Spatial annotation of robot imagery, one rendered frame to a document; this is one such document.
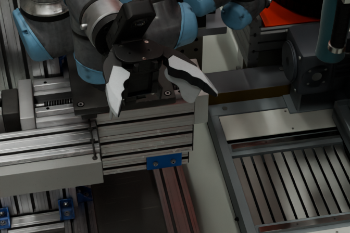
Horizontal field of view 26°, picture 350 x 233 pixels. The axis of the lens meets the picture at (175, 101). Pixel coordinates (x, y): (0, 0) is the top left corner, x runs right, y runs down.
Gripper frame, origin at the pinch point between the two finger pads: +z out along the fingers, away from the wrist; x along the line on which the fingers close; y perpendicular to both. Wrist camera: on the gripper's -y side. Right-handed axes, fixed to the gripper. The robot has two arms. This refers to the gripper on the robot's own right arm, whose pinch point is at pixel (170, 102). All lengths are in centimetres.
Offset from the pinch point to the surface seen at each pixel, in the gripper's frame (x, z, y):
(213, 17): -77, -110, 69
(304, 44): -100, -89, 70
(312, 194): -92, -57, 106
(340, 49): -74, -47, 38
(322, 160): -104, -69, 105
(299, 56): -96, -86, 72
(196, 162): -69, -91, 116
